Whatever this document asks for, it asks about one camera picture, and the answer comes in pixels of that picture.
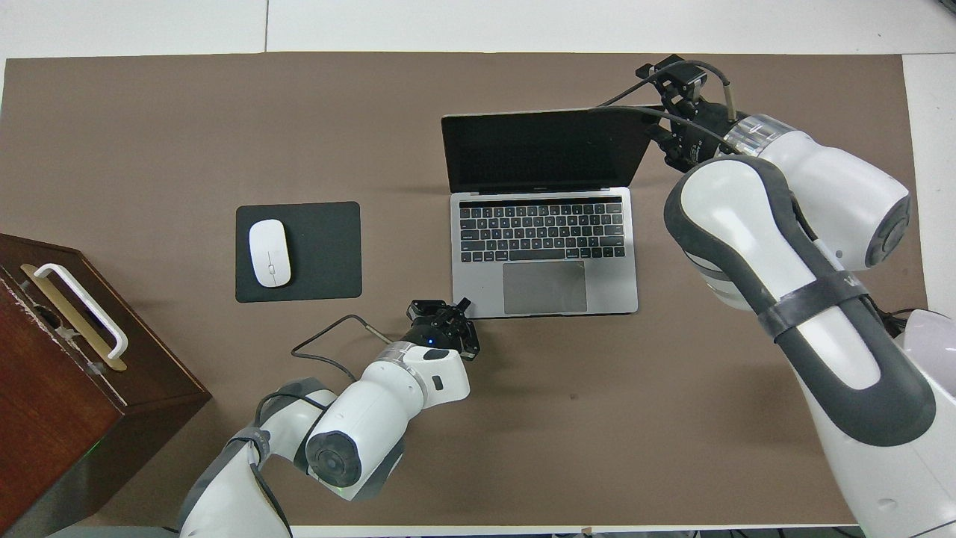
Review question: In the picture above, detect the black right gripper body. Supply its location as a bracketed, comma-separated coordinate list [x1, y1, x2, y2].
[668, 97, 729, 161]

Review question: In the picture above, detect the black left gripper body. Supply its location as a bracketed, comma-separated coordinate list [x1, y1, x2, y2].
[407, 314, 468, 352]

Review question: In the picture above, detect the silver Apple laptop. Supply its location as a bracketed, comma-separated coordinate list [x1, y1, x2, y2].
[441, 108, 668, 320]

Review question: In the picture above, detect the black mouse pad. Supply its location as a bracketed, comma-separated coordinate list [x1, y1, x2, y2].
[235, 201, 363, 303]

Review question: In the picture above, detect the white computer mouse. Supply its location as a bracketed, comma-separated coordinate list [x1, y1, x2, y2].
[249, 218, 293, 288]

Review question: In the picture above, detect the brown table mat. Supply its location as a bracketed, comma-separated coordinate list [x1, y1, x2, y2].
[0, 52, 953, 528]

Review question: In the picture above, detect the white desk lamp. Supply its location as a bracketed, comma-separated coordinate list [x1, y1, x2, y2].
[895, 308, 956, 378]

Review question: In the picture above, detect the dark brown wooden box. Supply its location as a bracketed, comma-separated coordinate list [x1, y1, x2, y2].
[0, 233, 214, 536]

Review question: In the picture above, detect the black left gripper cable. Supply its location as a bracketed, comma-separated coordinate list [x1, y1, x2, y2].
[290, 314, 393, 382]

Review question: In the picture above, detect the white box handle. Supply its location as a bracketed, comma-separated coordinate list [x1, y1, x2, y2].
[34, 263, 129, 361]

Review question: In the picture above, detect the gold handle plate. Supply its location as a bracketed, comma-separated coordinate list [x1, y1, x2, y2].
[20, 263, 128, 372]

